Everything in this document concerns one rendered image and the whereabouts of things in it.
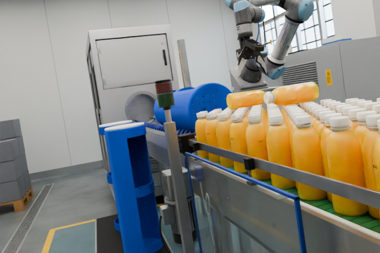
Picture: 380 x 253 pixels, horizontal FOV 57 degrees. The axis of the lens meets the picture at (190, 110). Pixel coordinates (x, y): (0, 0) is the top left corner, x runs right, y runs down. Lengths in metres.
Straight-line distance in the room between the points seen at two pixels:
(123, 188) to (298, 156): 1.70
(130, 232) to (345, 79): 2.19
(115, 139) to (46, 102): 4.72
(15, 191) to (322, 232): 4.61
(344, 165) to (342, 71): 2.58
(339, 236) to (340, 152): 0.17
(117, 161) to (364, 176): 1.83
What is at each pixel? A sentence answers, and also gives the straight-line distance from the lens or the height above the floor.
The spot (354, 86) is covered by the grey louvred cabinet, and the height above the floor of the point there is 1.04.
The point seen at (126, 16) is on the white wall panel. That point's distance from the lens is 7.21.
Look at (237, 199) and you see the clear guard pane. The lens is 1.08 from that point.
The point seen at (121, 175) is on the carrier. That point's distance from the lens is 2.41.
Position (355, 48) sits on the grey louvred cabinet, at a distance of 3.44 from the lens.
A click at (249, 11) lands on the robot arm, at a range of 1.72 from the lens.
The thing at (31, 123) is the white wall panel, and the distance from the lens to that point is 7.06.
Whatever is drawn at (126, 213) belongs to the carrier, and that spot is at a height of 0.46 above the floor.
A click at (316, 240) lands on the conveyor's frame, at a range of 0.86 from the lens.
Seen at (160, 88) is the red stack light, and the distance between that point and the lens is 1.29.
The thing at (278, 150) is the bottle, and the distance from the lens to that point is 0.98.
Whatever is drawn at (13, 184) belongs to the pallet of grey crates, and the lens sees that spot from 5.13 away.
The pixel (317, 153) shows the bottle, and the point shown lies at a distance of 0.89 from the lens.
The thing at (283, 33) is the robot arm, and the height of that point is 1.46.
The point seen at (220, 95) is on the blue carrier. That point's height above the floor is 1.16.
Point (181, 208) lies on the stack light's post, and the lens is 1.37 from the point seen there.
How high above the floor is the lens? 1.20
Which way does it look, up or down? 3 degrees down
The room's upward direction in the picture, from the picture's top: 8 degrees counter-clockwise
